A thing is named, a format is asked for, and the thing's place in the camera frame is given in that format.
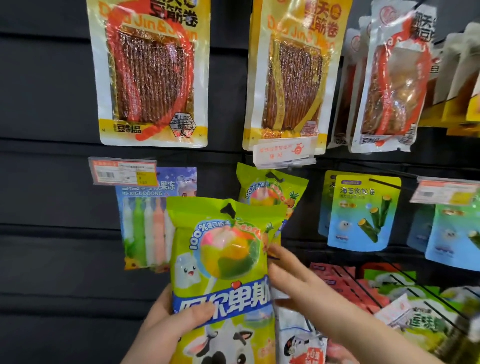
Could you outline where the person's right hand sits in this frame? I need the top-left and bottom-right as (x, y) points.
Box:
(267, 243), (359, 339)

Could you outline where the person's left hand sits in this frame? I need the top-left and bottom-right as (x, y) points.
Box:
(122, 283), (217, 364)

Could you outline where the green lollipop packet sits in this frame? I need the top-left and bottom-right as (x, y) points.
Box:
(166, 196), (288, 364)
(236, 162), (309, 260)

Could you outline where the person's right forearm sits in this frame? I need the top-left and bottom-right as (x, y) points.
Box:
(325, 302), (446, 364)

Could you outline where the white cartoon snack packet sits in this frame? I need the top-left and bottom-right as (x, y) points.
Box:
(273, 289), (329, 364)

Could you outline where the row of red packets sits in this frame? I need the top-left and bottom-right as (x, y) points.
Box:
(309, 262), (392, 315)

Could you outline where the blue jelly stick packet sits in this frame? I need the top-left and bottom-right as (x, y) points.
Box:
(115, 167), (198, 273)

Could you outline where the blue green seaweed roll packet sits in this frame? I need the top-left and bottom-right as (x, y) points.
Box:
(406, 204), (436, 253)
(425, 195), (480, 272)
(318, 170), (351, 238)
(327, 174), (402, 253)

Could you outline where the white red price tag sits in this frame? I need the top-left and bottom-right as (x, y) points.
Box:
(374, 293), (426, 328)
(253, 136), (318, 170)

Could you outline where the row of green white packets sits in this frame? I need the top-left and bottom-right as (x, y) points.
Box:
(363, 269), (480, 364)

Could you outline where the orange yellow price tag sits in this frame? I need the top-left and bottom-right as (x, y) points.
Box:
(88, 156), (158, 187)
(409, 176), (480, 206)

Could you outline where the white red tofu snack packet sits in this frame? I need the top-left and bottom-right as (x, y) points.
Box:
(348, 0), (438, 154)
(346, 16), (373, 151)
(327, 28), (361, 150)

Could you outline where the yellow spicy strip packet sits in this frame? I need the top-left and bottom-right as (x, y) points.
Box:
(242, 0), (353, 156)
(86, 0), (212, 148)

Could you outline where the white yellow snack packet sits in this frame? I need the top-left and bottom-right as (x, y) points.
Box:
(446, 22), (480, 136)
(419, 32), (469, 128)

